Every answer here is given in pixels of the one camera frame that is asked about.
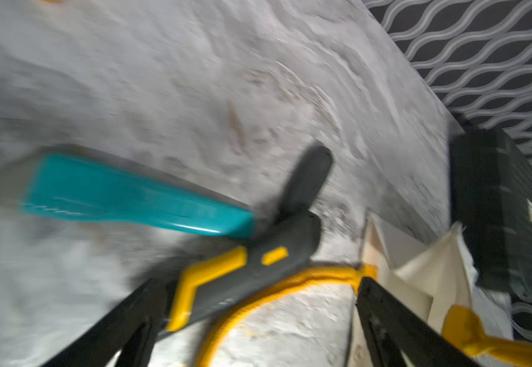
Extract black tool case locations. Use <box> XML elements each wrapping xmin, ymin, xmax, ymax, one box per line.
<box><xmin>449</xmin><ymin>128</ymin><xmax>532</xmax><ymax>301</ymax></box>

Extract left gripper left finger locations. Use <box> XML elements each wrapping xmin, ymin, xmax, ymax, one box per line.
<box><xmin>44</xmin><ymin>279</ymin><xmax>167</xmax><ymax>366</ymax></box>

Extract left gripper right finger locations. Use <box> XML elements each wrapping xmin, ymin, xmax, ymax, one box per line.
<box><xmin>356</xmin><ymin>277</ymin><xmax>477</xmax><ymax>366</ymax></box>

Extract teal utility knife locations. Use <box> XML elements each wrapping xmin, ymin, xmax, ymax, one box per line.
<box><xmin>0</xmin><ymin>152</ymin><xmax>254</xmax><ymax>239</ymax></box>

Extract white canvas pouch yellow handles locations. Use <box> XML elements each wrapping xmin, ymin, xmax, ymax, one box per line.
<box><xmin>196</xmin><ymin>212</ymin><xmax>532</xmax><ymax>366</ymax></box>

